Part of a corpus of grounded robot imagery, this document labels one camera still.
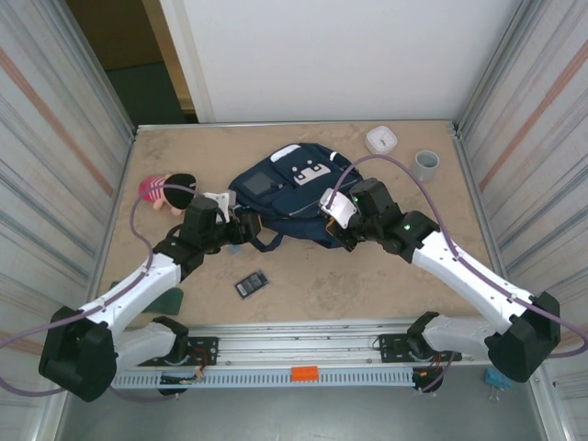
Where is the navy blue backpack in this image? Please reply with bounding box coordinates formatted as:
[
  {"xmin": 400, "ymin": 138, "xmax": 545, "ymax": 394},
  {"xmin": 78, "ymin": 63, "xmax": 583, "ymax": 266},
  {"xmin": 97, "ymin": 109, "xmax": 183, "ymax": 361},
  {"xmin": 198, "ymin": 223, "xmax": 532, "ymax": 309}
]
[{"xmin": 227, "ymin": 142, "xmax": 364, "ymax": 253}]

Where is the small black case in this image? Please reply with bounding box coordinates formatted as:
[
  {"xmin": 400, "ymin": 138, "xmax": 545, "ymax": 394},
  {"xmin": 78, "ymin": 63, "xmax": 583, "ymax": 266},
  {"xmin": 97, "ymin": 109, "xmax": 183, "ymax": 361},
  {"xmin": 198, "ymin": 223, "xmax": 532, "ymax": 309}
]
[{"xmin": 233, "ymin": 268, "xmax": 270, "ymax": 300}]

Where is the dark green cloth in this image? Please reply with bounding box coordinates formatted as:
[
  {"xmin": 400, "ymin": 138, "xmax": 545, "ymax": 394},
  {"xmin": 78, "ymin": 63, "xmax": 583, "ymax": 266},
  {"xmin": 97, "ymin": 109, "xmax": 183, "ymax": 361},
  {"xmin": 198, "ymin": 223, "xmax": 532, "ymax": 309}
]
[{"xmin": 145, "ymin": 288, "xmax": 185, "ymax": 317}]

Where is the pink striped plush doll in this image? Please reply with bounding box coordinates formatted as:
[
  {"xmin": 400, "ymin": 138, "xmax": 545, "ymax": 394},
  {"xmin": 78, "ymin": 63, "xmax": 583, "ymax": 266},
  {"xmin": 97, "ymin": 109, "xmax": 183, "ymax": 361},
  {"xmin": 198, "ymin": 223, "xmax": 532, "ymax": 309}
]
[{"xmin": 139, "ymin": 173, "xmax": 199, "ymax": 216}]

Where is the grey cup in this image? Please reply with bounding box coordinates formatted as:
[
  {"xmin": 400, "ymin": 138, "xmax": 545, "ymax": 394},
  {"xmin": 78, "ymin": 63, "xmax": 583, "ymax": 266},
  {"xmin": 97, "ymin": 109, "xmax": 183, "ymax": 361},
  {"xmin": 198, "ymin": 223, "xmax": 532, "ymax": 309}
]
[{"xmin": 414, "ymin": 150, "xmax": 441, "ymax": 183}]

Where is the blue binder clip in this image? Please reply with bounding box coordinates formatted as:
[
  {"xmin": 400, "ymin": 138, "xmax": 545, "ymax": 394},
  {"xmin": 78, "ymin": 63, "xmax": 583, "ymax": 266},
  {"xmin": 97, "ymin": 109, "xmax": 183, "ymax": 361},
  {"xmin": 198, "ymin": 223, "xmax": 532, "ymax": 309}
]
[{"xmin": 484, "ymin": 367, "xmax": 514, "ymax": 403}]

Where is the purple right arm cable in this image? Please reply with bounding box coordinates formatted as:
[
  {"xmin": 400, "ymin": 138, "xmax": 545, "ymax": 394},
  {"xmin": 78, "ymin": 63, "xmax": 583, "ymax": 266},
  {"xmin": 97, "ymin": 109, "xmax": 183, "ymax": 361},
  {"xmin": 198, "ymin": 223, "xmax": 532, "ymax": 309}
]
[{"xmin": 326, "ymin": 154, "xmax": 588, "ymax": 395}]

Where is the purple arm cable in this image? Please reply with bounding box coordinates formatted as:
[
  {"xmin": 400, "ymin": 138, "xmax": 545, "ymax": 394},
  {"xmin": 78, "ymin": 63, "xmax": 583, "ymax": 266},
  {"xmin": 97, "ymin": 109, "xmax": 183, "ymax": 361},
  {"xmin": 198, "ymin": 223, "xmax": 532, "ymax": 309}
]
[
  {"xmin": 326, "ymin": 154, "xmax": 588, "ymax": 395},
  {"xmin": 0, "ymin": 183, "xmax": 231, "ymax": 403}
]

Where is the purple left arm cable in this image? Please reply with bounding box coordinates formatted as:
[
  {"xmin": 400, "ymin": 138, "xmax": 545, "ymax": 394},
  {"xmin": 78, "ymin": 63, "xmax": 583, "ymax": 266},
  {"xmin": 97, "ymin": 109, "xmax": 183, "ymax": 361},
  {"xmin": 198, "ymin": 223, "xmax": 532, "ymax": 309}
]
[{"xmin": 0, "ymin": 183, "xmax": 231, "ymax": 403}]

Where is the aluminium mounting rail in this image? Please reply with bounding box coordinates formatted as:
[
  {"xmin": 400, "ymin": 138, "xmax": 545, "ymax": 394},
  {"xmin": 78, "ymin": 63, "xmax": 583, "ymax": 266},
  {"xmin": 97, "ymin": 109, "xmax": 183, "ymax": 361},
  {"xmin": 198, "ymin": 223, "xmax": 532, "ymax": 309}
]
[{"xmin": 109, "ymin": 321, "xmax": 497, "ymax": 371}]

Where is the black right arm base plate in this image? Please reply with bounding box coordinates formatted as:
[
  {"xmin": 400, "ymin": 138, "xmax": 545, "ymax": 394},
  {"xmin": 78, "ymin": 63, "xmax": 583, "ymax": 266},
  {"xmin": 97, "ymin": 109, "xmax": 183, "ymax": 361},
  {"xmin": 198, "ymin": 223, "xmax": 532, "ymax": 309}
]
[{"xmin": 377, "ymin": 333, "xmax": 463, "ymax": 364}]

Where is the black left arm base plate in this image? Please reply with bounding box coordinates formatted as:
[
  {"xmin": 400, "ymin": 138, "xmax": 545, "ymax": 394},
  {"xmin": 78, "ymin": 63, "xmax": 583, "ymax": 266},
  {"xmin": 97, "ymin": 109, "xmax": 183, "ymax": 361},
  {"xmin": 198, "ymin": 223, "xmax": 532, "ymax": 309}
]
[{"xmin": 137, "ymin": 336, "xmax": 220, "ymax": 368}]

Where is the grey slotted cable duct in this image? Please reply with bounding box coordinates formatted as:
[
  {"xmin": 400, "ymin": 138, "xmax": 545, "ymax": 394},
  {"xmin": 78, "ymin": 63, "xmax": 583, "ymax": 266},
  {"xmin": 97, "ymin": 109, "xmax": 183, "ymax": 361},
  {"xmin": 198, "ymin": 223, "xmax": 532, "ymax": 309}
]
[{"xmin": 109, "ymin": 369, "xmax": 414, "ymax": 390}]

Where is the aluminium enclosure post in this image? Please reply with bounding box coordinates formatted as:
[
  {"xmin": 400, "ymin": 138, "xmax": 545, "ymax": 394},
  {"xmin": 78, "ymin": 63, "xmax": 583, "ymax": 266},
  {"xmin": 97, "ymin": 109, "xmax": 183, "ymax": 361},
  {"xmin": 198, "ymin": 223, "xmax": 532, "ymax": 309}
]
[
  {"xmin": 54, "ymin": 0, "xmax": 139, "ymax": 139},
  {"xmin": 452, "ymin": 0, "xmax": 541, "ymax": 139}
]

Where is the white door frame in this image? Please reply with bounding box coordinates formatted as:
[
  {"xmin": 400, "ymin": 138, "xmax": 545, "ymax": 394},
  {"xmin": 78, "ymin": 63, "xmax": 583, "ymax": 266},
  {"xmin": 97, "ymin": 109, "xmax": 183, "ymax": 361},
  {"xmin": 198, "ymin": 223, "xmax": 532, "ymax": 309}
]
[{"xmin": 141, "ymin": 0, "xmax": 217, "ymax": 124}]

